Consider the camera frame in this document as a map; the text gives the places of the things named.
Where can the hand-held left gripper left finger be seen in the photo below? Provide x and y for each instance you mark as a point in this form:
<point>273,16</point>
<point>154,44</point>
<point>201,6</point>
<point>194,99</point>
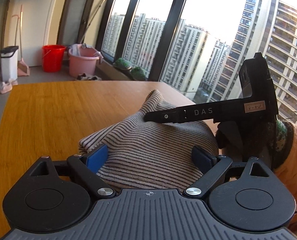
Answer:
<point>97,156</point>

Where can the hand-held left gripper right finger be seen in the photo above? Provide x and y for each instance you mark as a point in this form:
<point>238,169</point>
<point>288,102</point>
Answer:
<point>201,158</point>

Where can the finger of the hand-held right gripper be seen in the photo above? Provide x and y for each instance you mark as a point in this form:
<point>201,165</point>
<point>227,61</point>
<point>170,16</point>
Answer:
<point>166,116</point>

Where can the beige striped sweater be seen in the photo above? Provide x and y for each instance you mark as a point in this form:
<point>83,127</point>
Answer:
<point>148,150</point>

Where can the person's right hand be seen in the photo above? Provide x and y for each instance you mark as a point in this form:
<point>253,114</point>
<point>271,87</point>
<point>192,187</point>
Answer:
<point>238,140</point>

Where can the pink plastic basin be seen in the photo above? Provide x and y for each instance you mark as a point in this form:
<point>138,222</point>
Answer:
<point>82,65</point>

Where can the red plastic bucket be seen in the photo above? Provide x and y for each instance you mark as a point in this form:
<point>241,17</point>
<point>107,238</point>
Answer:
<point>52,58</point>

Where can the pink slipper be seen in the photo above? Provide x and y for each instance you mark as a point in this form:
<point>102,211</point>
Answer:
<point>13,82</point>
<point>4,88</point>

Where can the pink dustpan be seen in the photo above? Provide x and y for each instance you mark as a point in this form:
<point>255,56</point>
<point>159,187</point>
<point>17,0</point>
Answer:
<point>23,68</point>

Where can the long mop pole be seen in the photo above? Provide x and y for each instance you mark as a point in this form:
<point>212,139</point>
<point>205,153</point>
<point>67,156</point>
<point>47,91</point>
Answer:
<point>96,12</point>

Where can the white trash bin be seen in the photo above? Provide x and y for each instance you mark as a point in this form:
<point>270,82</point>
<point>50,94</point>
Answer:
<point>9,65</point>

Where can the frosted glass door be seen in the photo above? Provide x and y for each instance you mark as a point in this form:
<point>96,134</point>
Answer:
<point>74,17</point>

